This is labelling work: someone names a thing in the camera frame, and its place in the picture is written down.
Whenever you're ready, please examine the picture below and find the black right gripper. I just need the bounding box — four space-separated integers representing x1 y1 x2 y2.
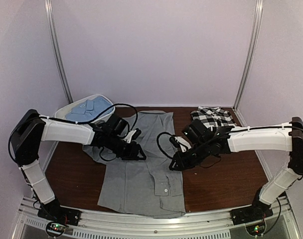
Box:
169 141 210 172

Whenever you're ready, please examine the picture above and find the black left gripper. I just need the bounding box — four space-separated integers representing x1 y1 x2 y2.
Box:
107 134 147 160

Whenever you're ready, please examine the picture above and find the grey long sleeve shirt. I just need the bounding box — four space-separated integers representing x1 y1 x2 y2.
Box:
83 111 185 219

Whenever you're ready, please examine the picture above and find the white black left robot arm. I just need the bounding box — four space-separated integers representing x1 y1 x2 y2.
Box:
8 109 146 221

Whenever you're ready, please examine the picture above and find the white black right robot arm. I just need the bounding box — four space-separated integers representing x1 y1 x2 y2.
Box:
169 117 303 220

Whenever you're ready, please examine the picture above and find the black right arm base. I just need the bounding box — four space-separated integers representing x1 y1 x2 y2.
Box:
230 202 273 225

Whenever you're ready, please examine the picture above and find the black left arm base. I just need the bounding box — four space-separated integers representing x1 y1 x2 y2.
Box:
37 200 81 226

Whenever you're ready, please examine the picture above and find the white plastic laundry basket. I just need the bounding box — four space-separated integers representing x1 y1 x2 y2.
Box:
54 94 113 119

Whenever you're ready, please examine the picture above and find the light blue folded shirt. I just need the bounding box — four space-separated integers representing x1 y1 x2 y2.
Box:
65 96 112 122

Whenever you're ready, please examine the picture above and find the black white plaid folded shirt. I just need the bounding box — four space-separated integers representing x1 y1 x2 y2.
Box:
190 106 237 130

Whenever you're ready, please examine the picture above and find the right circuit board with leds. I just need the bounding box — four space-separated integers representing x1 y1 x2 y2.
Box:
246 222 266 237

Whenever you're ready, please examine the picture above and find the circuit board with leds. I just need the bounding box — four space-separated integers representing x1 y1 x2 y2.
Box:
246 222 266 237
45 222 68 237

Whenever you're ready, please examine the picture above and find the left circuit board with leds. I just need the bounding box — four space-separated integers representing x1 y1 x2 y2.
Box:
45 222 68 237

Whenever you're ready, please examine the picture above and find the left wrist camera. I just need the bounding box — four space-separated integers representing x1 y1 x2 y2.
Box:
124 128 142 143

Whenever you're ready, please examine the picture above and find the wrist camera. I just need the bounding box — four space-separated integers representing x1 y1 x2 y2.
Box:
124 128 142 143
169 119 214 152

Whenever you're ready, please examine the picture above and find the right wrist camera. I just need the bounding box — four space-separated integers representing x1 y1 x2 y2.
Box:
169 119 214 152

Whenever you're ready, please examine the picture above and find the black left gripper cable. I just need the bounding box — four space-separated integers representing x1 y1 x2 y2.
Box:
39 103 140 162

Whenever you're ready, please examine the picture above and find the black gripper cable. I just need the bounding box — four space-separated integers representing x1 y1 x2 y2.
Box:
39 103 140 162
157 132 179 160

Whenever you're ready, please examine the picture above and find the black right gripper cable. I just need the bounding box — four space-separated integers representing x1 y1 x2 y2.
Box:
157 132 179 160

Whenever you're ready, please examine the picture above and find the aluminium front rail frame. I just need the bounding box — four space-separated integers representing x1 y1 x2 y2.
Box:
9 196 302 239

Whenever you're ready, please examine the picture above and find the silver left corner post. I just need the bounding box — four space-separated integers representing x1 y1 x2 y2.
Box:
44 0 73 104

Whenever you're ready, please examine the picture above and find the silver corner post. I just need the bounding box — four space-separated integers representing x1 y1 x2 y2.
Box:
44 0 73 104
233 0 264 111

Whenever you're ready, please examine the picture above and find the silver right corner post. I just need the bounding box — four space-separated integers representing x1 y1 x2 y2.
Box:
233 0 264 111

